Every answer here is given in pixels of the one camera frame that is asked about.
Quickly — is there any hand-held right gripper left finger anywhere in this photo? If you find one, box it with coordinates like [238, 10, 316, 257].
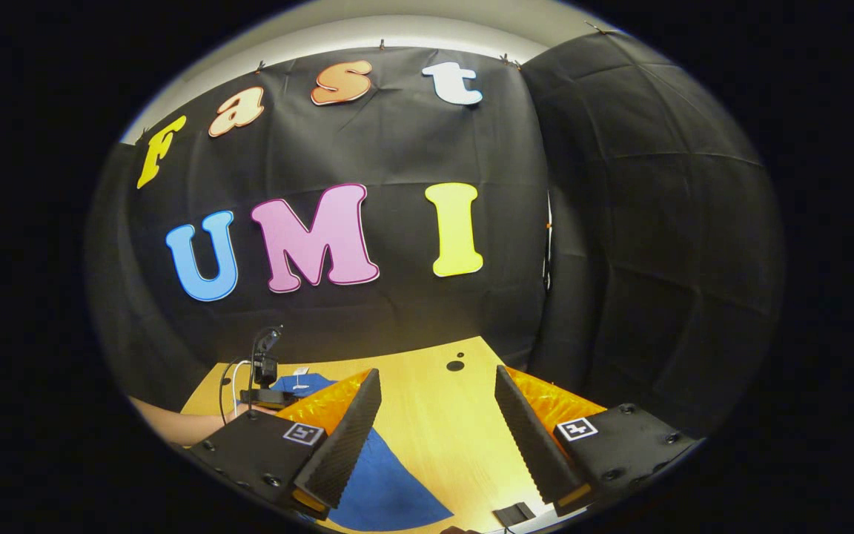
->
[190, 369, 383, 521]

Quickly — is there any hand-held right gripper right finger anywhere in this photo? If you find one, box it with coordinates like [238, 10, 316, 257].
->
[494, 364, 699, 518]

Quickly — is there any blue corduroy jacket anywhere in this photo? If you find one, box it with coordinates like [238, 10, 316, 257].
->
[271, 373, 454, 533]

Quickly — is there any small black block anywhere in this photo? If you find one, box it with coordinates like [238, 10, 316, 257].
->
[492, 502, 537, 528]

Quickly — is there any black backdrop cloth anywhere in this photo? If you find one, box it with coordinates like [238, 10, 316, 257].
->
[86, 30, 785, 449]

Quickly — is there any white cable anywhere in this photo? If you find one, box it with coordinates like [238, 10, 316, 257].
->
[218, 360, 254, 425]

